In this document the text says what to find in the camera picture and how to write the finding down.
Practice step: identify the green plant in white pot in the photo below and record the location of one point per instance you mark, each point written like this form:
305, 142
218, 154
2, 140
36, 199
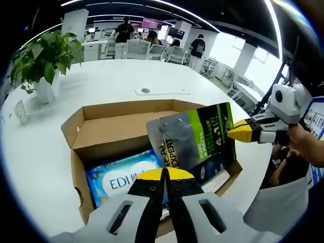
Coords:
45, 55

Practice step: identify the blue white poster board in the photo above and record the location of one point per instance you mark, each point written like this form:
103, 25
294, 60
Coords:
315, 119

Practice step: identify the brown cardboard shoe box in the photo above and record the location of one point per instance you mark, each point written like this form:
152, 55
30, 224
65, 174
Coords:
114, 129

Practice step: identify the white table power strip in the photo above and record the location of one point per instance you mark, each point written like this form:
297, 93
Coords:
162, 91

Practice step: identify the row of white office chairs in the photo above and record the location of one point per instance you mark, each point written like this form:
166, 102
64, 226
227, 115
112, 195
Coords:
138, 49

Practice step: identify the purple wall screen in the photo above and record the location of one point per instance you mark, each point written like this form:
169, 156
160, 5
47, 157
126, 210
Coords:
152, 24

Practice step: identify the blue wet wipes pack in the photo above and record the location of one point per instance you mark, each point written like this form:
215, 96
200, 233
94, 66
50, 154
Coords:
116, 182

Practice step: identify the grey green stand-up pouch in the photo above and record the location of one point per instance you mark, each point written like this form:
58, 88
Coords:
187, 141

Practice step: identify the large black display screen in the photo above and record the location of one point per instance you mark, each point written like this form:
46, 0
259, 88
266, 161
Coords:
308, 63

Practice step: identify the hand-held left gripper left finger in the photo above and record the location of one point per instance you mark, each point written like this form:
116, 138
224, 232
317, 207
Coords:
149, 197

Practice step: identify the person's black clothing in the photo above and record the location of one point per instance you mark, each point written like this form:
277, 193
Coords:
286, 169

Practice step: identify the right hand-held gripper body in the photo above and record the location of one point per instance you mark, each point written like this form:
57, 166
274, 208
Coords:
288, 103

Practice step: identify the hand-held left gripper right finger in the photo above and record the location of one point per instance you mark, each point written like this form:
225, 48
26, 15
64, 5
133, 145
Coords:
182, 197

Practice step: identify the dark wall monitor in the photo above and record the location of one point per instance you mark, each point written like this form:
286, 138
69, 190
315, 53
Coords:
176, 33

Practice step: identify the small white carton box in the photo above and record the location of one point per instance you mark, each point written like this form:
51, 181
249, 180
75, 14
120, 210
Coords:
215, 183

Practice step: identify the person's right hand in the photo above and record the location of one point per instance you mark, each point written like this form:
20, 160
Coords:
302, 140

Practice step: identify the white cabinet desk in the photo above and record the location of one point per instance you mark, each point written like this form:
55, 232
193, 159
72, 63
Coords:
93, 50

